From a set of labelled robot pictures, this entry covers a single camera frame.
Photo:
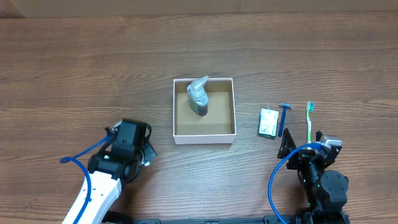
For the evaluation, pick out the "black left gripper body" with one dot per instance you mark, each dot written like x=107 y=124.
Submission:
x=148 y=152

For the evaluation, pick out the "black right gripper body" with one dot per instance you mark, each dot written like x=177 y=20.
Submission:
x=305 y=156

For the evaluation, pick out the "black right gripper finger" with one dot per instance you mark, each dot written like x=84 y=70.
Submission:
x=319 y=136
x=287 y=144

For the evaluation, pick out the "green white toothbrush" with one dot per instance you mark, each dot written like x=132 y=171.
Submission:
x=309 y=109

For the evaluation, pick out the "green white soap packet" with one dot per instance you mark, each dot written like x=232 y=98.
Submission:
x=268 y=121

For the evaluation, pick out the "blue disposable razor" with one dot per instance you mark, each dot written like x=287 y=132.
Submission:
x=285 y=107

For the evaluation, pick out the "clear pump sanitizer bottle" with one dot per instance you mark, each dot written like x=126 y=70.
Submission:
x=197 y=96

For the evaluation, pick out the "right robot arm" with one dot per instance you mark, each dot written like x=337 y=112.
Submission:
x=325 y=189

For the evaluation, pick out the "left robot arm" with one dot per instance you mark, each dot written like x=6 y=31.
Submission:
x=108 y=166

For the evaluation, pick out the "white cardboard box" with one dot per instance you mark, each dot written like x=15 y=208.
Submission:
x=218 y=126

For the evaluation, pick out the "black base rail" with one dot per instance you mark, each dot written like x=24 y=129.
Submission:
x=211 y=221

